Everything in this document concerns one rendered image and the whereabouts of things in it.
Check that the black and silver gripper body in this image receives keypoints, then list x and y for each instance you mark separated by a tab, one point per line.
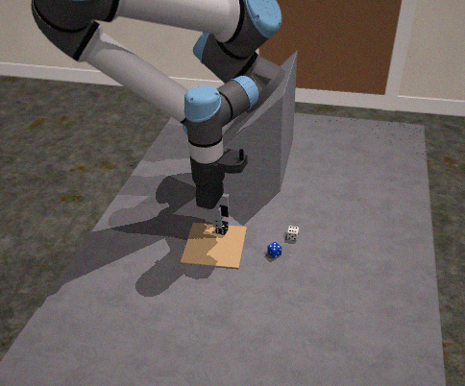
208	167

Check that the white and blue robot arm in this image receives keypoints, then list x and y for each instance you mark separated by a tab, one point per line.
243	26

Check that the tan flat mat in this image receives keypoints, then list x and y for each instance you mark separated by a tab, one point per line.
206	247

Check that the blue die with white pips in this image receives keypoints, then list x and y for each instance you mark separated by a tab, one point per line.
274	249

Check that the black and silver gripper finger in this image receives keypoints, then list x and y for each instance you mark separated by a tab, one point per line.
224	204
216	217

